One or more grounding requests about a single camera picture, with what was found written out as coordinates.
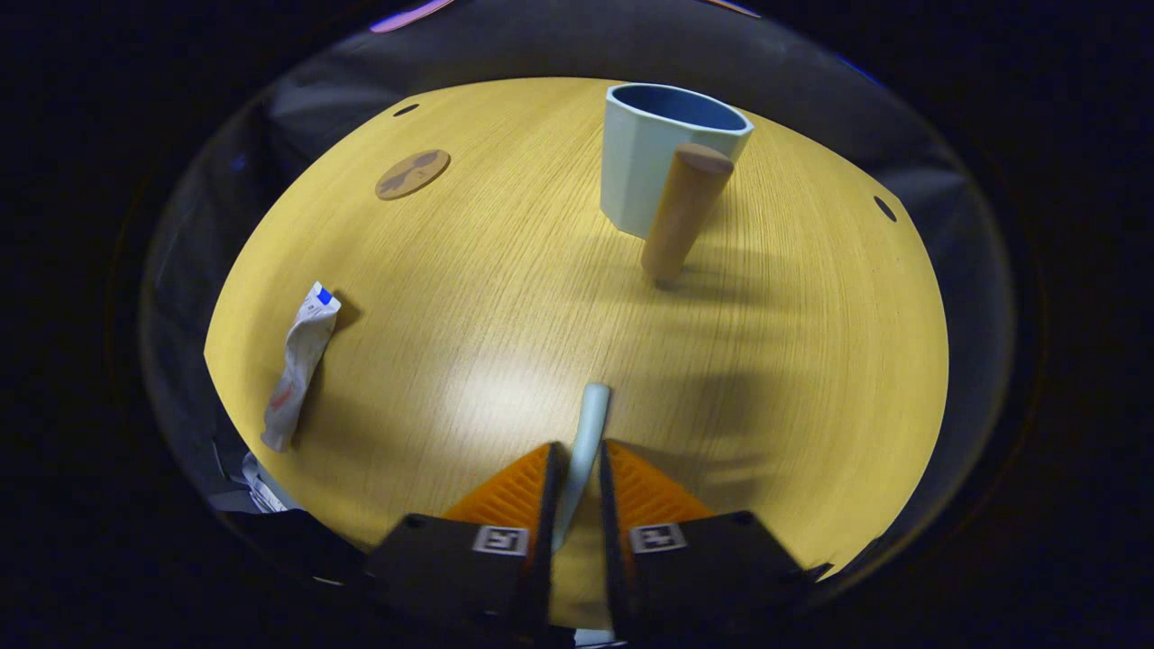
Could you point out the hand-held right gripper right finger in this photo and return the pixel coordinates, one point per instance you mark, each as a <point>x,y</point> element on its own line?
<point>613,577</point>

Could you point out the white toothpaste tube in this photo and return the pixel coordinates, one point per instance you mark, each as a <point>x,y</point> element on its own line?
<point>302,361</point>

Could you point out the round brown printed coaster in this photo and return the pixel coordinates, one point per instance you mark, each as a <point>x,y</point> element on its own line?
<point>413,174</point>

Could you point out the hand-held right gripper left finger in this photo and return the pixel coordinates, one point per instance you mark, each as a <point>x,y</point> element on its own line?
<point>541,586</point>

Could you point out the pale blue toothbrush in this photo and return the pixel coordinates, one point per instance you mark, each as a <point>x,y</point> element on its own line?
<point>590,433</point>

